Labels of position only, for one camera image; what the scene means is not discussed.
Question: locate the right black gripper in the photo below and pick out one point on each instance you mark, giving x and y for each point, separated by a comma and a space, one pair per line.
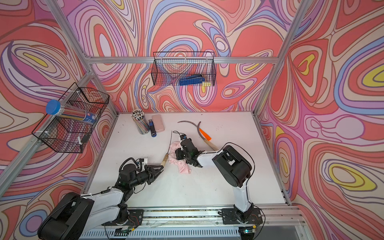
178, 153

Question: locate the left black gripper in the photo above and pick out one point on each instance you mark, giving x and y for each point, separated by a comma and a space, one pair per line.
151, 174

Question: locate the pink terry rag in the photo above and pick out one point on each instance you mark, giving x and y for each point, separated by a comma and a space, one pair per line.
183, 167

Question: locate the wooden handled sickle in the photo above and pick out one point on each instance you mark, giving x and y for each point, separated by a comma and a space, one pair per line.
211, 145
166, 156

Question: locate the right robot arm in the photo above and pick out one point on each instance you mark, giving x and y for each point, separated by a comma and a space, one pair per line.
235, 169

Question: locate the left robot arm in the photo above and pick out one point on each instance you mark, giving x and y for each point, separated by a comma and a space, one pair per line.
76, 214

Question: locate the pink eraser block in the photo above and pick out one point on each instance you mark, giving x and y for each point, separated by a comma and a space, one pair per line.
158, 123

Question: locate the blue black stapler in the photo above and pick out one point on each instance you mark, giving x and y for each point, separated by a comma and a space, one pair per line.
152, 128

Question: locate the pencil cup on table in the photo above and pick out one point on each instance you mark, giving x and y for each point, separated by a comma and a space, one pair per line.
139, 118

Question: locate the blue tool in basket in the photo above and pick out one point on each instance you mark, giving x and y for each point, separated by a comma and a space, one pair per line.
192, 80

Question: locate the blue capped pencil tube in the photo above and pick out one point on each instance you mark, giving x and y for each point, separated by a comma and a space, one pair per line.
62, 110

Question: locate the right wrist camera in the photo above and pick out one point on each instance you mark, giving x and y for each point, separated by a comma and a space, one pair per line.
183, 137

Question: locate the orange handled sickle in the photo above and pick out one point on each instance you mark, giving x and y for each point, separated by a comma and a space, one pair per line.
201, 133

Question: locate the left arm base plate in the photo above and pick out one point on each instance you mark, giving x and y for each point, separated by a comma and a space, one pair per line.
129, 217

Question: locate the aluminium front rail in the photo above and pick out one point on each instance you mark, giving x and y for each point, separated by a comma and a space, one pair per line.
206, 223

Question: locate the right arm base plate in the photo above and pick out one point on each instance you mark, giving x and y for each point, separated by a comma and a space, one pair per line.
235, 216

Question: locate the back wire basket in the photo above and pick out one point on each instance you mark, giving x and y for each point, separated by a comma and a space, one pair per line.
168, 67

